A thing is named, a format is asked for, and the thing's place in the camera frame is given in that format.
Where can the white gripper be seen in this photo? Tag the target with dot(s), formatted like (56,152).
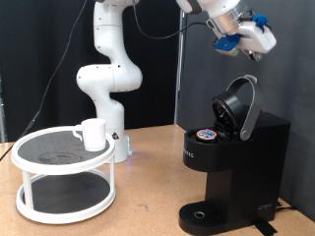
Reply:
(259,39)

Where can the K-cup coffee pod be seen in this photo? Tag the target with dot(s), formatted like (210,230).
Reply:
(206,134)

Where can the black Keurig coffee machine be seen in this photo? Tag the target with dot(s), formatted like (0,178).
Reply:
(249,164)

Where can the white ceramic mug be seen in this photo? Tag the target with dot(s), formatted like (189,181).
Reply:
(93,134)

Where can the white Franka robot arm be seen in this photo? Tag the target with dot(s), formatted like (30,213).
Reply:
(108,78)

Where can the grey backdrop fabric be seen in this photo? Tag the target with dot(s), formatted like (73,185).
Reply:
(288,91)

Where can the grey metal vertical pole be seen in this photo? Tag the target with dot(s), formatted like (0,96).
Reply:
(178,82)

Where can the black tape strip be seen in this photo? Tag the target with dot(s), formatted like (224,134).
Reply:
(264,227)

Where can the black backdrop curtain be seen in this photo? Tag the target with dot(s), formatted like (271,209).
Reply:
(19,49)

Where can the white two-tier turntable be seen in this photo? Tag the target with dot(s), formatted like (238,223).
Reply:
(65,196)

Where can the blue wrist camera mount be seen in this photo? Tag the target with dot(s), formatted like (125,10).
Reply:
(226,44)

